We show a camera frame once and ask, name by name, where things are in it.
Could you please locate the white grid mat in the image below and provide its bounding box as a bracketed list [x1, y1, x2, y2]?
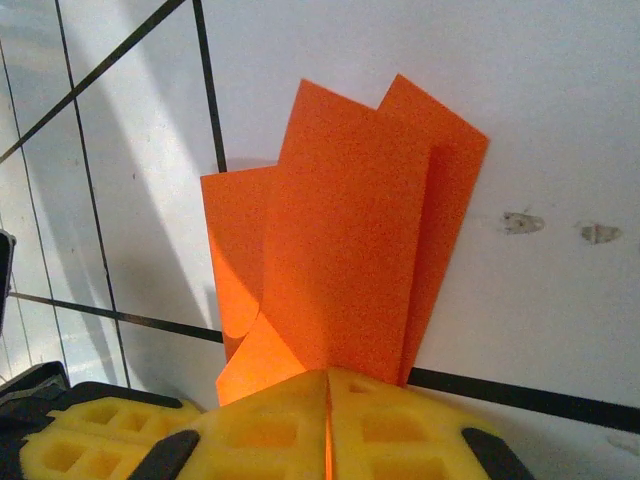
[0, 0, 640, 480]

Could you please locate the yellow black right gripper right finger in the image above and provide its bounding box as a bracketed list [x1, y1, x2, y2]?
[329, 368, 539, 480]

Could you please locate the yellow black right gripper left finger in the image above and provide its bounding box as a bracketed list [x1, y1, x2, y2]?
[144, 370, 330, 480]

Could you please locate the orange cloth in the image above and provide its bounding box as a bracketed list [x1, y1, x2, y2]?
[199, 73, 490, 480]

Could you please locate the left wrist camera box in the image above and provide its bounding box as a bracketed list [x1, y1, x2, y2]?
[0, 229, 16, 331]

